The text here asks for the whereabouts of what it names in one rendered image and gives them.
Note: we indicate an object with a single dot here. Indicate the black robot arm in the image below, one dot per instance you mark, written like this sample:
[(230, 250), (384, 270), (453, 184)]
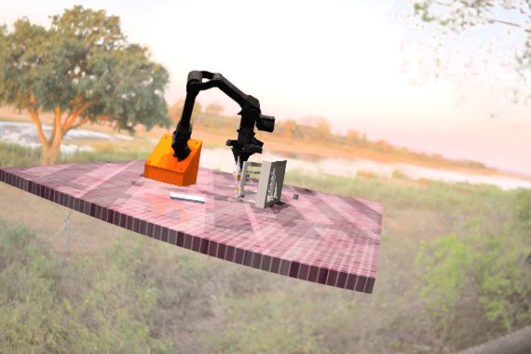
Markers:
[(250, 109)]

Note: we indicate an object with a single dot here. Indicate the white rectangular block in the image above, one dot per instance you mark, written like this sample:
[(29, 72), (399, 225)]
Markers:
[(187, 198)]

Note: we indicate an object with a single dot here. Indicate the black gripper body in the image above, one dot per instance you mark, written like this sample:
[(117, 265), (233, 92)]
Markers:
[(244, 141)]

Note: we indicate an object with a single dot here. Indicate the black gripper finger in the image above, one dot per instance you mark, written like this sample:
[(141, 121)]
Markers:
[(235, 154), (243, 156)]

